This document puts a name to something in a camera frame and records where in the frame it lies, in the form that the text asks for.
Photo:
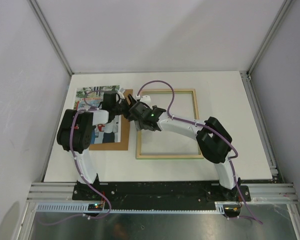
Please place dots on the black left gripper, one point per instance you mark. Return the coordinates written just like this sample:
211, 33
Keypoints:
127, 107

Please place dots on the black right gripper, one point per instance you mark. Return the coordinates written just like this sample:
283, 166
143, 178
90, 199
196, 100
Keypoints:
140, 123

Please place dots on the green wooden photo frame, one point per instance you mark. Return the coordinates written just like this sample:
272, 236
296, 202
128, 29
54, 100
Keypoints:
169, 145

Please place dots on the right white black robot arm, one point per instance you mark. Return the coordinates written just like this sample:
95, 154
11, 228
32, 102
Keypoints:
213, 140

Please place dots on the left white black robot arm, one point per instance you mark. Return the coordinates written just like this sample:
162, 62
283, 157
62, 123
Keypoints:
74, 135

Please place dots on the printed photo of two people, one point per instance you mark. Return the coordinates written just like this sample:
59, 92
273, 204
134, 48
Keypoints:
103, 133

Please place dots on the brown cardboard backing board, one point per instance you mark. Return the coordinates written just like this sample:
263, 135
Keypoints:
103, 115

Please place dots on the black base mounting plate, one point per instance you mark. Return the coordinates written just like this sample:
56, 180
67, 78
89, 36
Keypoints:
164, 195

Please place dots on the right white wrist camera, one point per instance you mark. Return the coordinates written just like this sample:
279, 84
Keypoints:
143, 98

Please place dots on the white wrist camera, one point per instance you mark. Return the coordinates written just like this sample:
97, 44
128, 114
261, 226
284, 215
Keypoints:
143, 98
121, 93

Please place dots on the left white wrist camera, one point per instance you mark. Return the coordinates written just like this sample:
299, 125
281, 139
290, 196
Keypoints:
121, 93

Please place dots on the white slotted cable duct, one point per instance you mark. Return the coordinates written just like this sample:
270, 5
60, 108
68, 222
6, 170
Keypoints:
96, 208

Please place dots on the left aluminium corner post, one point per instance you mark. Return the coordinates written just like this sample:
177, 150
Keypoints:
35, 7

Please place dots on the aluminium corner post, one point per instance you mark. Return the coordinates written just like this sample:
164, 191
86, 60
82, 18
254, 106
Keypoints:
35, 7
271, 33

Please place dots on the right aluminium corner post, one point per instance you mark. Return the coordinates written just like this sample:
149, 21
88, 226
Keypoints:
271, 33

